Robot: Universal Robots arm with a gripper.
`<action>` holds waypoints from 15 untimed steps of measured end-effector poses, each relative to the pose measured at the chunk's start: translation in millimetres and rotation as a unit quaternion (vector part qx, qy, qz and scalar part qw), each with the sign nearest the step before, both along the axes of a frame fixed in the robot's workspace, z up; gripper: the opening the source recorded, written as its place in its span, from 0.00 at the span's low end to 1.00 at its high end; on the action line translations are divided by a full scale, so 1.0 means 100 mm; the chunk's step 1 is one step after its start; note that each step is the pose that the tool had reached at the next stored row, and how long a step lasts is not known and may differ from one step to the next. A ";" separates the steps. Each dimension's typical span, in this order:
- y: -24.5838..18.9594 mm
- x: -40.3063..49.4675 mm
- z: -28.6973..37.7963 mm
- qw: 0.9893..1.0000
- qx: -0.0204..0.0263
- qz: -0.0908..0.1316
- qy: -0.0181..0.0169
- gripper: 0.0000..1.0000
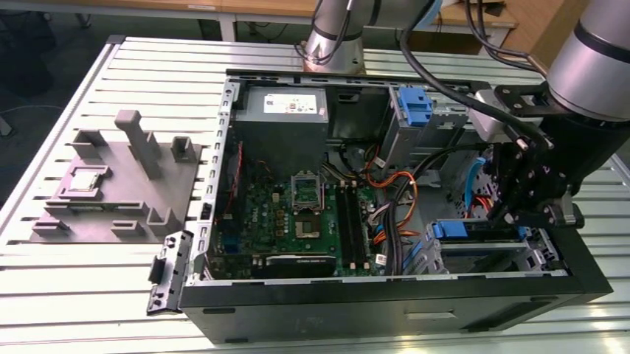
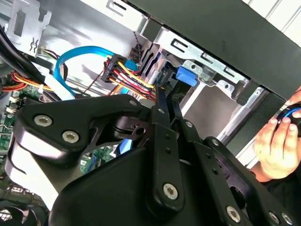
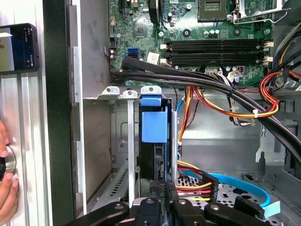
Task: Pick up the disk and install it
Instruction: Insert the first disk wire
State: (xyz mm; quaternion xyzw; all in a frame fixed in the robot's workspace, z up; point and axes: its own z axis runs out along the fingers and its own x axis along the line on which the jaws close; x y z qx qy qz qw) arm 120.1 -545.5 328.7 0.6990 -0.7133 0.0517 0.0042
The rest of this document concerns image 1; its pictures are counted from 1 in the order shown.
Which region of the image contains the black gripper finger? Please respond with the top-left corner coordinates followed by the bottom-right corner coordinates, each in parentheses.
top-left (485, 142), bottom-right (549, 226)
top-left (511, 201), bottom-right (575, 230)

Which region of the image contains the red orange power wire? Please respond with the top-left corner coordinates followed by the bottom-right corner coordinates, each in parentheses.
top-left (471, 193), bottom-right (496, 218)

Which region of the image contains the hard disk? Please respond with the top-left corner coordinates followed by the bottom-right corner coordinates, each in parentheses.
top-left (403, 219), bottom-right (532, 274)

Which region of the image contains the metal disk bay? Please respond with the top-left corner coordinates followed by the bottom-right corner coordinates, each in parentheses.
top-left (403, 217), bottom-right (561, 276)

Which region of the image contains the metal optical drive cage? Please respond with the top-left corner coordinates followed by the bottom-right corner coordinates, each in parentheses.
top-left (381, 85), bottom-right (492, 171)

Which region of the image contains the blue drive cage latch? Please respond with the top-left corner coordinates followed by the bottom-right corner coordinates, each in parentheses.
top-left (399, 87), bottom-right (433, 128)

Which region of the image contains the brown wooden cabinet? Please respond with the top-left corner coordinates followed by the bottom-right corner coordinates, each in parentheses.
top-left (496, 0), bottom-right (591, 80)

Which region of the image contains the black RAM slot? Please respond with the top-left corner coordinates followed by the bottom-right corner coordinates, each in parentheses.
top-left (346, 180), bottom-right (370, 268)
top-left (334, 180), bottom-right (356, 269)

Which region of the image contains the CPU socket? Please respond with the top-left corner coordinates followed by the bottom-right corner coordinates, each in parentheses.
top-left (293, 215), bottom-right (326, 241)

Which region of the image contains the metal socket cover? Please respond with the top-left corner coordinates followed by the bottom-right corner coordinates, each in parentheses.
top-left (289, 171), bottom-right (328, 215)

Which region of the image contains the black open PC case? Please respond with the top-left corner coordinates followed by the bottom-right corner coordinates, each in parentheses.
top-left (177, 68), bottom-right (613, 344)

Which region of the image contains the grey power supply unit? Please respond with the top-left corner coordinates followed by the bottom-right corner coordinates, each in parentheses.
top-left (230, 86), bottom-right (329, 176)

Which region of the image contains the black graphics card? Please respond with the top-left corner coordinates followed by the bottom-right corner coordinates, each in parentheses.
top-left (249, 252), bottom-right (338, 280)

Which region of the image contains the green motherboard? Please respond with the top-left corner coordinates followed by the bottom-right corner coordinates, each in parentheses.
top-left (209, 173), bottom-right (390, 280)

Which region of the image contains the hinged metal card retainer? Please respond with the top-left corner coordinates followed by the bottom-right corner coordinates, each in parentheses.
top-left (145, 230), bottom-right (193, 317)

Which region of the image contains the grey parts rack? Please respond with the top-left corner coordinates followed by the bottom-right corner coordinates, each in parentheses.
top-left (31, 108), bottom-right (208, 244)

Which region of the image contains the green RAM stick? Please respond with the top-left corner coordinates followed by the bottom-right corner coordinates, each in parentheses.
top-left (70, 204), bottom-right (122, 214)

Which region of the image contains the silver CPU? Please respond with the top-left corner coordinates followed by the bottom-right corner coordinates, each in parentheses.
top-left (62, 170), bottom-right (106, 192)

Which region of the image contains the black office chair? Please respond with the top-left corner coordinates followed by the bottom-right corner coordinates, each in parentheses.
top-left (0, 10), bottom-right (58, 99)

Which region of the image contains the blue data wire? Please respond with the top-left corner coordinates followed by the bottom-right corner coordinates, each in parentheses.
top-left (460, 157), bottom-right (489, 219)

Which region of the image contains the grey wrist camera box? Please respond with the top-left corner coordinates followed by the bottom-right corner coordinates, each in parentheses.
top-left (467, 90), bottom-right (512, 143)

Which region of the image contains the orange wire bundle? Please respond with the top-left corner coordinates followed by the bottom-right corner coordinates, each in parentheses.
top-left (364, 142), bottom-right (421, 246)

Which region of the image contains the thick black cable bundle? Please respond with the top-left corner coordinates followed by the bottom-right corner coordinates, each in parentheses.
top-left (381, 142), bottom-right (495, 277)

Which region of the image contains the wooden desk white frame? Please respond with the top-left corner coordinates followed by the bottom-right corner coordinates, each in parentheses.
top-left (62, 0), bottom-right (520, 56)

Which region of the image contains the thin red fan wire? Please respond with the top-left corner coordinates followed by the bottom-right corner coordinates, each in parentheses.
top-left (221, 141), bottom-right (245, 219)

